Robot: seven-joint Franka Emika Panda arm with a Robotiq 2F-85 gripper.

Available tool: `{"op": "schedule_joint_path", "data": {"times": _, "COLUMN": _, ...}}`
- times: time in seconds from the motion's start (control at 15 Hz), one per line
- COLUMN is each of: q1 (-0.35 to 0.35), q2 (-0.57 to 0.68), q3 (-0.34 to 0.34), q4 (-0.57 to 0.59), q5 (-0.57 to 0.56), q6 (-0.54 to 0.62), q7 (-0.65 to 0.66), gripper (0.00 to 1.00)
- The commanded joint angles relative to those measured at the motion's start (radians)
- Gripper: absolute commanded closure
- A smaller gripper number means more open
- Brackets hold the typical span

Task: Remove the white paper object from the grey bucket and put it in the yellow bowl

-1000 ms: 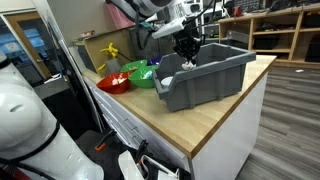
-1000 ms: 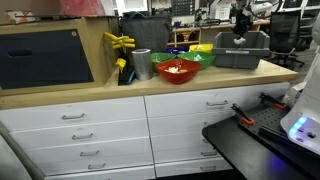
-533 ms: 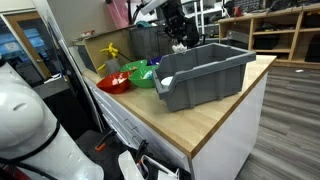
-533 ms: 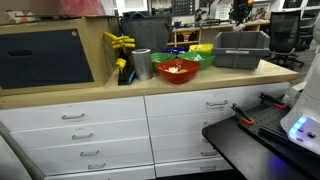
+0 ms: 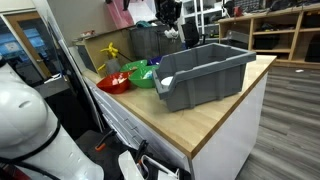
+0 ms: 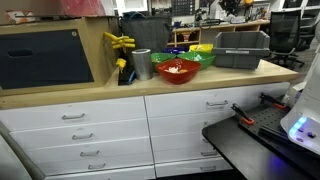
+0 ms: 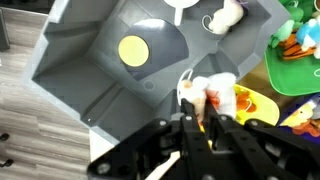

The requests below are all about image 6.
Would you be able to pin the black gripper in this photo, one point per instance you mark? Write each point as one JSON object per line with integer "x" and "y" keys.
{"x": 230, "y": 4}

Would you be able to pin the grey plastic storage bin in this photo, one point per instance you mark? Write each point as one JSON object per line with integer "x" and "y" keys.
{"x": 241, "y": 56}

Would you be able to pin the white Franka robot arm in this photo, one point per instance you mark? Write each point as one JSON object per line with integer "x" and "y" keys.
{"x": 305, "y": 100}

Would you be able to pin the yellow plastic bowl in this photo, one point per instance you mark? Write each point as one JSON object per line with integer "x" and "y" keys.
{"x": 201, "y": 48}

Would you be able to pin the large green plastic bowl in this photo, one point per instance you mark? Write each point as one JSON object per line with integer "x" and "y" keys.
{"x": 198, "y": 63}

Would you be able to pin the blue plastic bowl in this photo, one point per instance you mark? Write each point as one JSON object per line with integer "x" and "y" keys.
{"x": 175, "y": 50}

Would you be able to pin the red plastic bowl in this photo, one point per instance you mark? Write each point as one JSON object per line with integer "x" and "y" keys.
{"x": 178, "y": 76}

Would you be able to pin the small green plastic bowl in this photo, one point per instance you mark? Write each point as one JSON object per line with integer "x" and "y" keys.
{"x": 160, "y": 58}

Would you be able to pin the grey curved object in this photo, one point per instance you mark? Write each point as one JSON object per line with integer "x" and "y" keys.
{"x": 16, "y": 156}

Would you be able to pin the white cardboard box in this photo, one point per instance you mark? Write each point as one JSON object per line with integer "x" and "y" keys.
{"x": 214, "y": 11}

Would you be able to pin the black grid panel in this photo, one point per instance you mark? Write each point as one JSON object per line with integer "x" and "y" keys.
{"x": 183, "y": 7}

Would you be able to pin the wooden shelf workbench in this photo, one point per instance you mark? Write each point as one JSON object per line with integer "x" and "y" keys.
{"x": 186, "y": 30}

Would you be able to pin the crumpled white blue wrapper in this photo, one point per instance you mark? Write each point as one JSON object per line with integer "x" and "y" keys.
{"x": 198, "y": 57}

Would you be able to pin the black office chair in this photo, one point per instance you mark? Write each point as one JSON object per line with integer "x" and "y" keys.
{"x": 286, "y": 31}

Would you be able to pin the white orange small pieces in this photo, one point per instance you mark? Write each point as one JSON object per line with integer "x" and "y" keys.
{"x": 176, "y": 70}

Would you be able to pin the grey fabric hamper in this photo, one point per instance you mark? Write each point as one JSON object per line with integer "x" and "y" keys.
{"x": 146, "y": 33}

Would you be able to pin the teal cloth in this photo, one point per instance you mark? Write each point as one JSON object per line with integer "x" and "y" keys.
{"x": 133, "y": 15}

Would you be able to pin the white framed board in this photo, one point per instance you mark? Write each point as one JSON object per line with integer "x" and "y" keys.
{"x": 131, "y": 6}

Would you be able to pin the black orange bar clamp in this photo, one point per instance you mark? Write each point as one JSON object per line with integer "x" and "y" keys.
{"x": 245, "y": 118}
{"x": 273, "y": 101}

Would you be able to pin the silver metal cylinder cup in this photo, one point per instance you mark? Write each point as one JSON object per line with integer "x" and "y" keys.
{"x": 142, "y": 65}

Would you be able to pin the small yellow spring clamp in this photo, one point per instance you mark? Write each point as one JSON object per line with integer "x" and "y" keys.
{"x": 121, "y": 63}

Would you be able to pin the black perforated table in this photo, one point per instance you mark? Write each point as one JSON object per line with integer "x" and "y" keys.
{"x": 233, "y": 146}

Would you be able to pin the red flat panel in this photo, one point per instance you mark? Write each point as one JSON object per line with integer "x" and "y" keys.
{"x": 83, "y": 7}

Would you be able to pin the white drawer cabinet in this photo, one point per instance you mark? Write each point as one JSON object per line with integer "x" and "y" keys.
{"x": 110, "y": 110}

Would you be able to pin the wooden box with black panel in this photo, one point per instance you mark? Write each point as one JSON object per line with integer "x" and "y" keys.
{"x": 50, "y": 58}

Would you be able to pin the orange white patterned box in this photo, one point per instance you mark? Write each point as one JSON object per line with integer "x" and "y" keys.
{"x": 20, "y": 16}

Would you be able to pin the white plastic bracket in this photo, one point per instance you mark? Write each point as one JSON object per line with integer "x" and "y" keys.
{"x": 293, "y": 95}

